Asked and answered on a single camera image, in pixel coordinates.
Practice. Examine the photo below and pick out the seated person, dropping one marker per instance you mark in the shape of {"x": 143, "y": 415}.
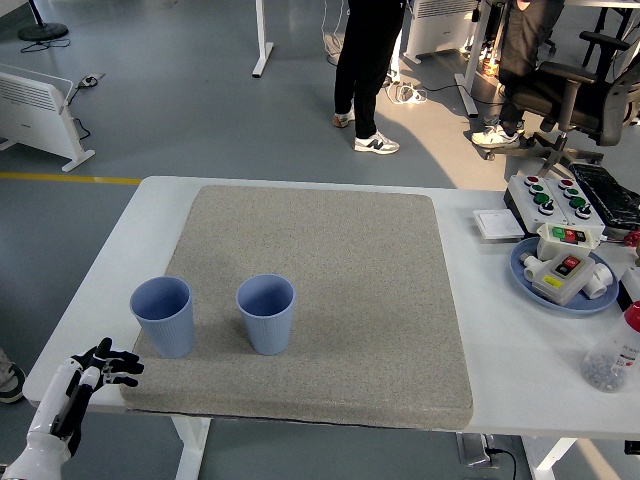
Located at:
{"x": 520, "y": 45}

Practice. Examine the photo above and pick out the black round stand base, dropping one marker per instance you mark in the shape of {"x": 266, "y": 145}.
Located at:
{"x": 42, "y": 31}

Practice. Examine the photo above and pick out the clear bottle with red cap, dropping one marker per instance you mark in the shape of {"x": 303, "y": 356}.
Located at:
{"x": 615, "y": 355}

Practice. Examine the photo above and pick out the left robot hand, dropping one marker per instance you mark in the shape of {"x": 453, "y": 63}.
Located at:
{"x": 47, "y": 400}

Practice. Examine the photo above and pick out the grey-brown table mat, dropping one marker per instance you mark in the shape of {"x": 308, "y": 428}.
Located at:
{"x": 350, "y": 300}

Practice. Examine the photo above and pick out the white four-button control box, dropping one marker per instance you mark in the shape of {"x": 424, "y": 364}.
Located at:
{"x": 560, "y": 197}
{"x": 525, "y": 207}

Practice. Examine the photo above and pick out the white desk leg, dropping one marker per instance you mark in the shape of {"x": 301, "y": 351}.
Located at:
{"x": 472, "y": 75}
{"x": 261, "y": 45}

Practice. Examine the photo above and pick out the white panel heater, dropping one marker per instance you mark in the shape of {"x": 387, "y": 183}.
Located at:
{"x": 435, "y": 30}
{"x": 35, "y": 115}

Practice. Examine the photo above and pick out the white table leg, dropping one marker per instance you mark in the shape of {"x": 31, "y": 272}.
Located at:
{"x": 192, "y": 450}

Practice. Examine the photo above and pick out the blue ribbed plastic cup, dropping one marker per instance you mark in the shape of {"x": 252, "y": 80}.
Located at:
{"x": 267, "y": 327}
{"x": 167, "y": 325}

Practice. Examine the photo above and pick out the grey power strip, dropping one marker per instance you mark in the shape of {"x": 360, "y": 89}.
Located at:
{"x": 472, "y": 450}

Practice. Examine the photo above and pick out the floor power socket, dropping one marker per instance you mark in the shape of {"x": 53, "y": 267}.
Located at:
{"x": 90, "y": 80}

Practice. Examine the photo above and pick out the blue round plate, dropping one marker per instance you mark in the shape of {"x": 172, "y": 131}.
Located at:
{"x": 520, "y": 280}

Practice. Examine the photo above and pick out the grey red-black button switch box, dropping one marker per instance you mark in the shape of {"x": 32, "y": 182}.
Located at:
{"x": 562, "y": 285}

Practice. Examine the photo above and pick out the white wall switch plate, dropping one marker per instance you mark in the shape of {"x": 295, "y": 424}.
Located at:
{"x": 497, "y": 222}

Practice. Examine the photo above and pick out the white green-red button switch box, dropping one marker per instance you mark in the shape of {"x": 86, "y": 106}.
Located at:
{"x": 547, "y": 242}

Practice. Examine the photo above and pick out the standing person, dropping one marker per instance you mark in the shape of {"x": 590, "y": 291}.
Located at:
{"x": 362, "y": 65}

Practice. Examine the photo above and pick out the black office chair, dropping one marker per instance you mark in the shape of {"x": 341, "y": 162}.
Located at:
{"x": 575, "y": 100}

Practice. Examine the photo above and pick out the white pipe fitting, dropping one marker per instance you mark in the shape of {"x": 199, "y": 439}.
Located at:
{"x": 600, "y": 280}
{"x": 530, "y": 267}

